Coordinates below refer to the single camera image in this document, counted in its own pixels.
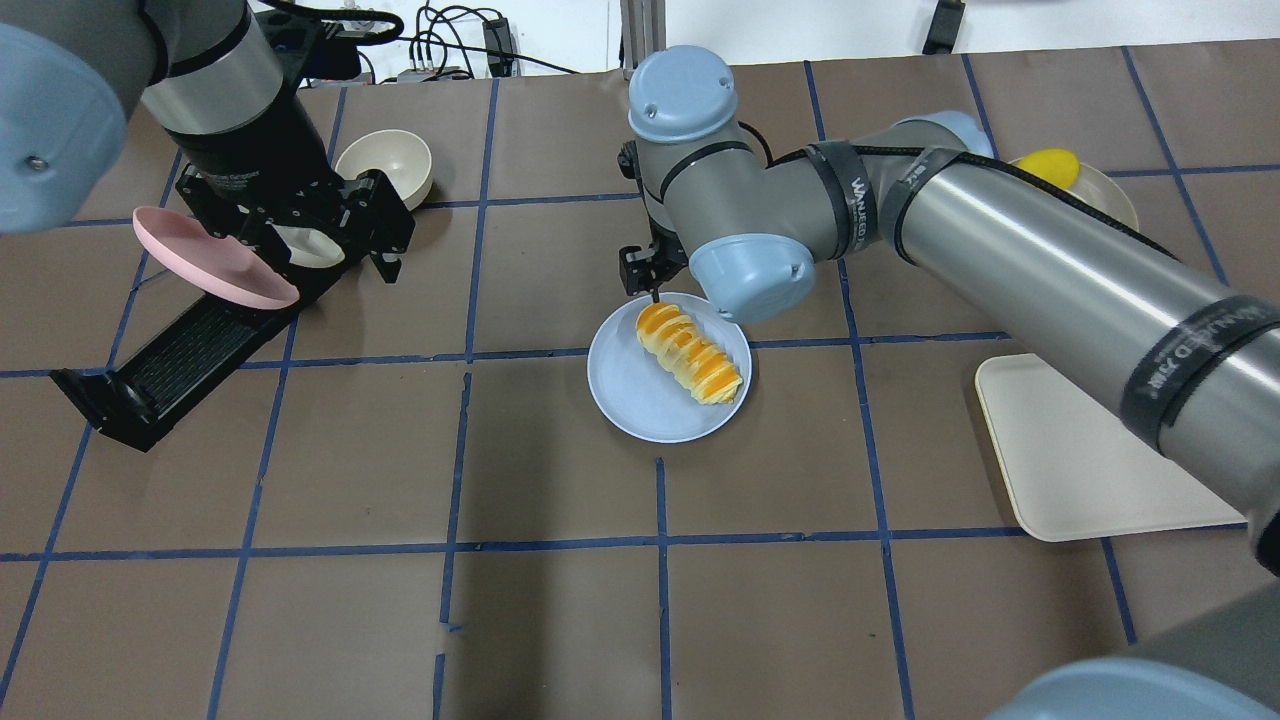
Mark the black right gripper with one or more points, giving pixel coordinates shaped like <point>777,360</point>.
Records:
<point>640,268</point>

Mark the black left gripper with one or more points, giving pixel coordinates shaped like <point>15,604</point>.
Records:
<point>255,152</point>

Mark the blue plate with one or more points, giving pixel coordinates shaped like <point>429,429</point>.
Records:
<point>646,401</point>

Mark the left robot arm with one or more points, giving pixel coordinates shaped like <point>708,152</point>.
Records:
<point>222,81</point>

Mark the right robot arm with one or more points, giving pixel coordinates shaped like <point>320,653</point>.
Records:
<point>1186,364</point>

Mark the cream plate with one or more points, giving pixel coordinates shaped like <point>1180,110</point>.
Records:
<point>310,248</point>

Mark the pink plate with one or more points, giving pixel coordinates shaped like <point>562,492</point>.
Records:
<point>220,266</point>

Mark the black dish rack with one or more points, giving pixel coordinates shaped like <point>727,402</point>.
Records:
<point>139,403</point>

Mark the black power adapter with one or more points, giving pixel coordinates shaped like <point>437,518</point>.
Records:
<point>499,47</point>

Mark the yellow lemon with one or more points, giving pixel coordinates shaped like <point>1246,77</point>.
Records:
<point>1059,167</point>

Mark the cream shallow bowl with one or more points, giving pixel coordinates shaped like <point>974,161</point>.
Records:
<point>1095,189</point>

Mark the cream rectangular tray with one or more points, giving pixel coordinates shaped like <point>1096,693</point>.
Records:
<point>1071,470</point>

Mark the aluminium frame post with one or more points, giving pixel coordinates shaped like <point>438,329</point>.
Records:
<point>643,32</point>

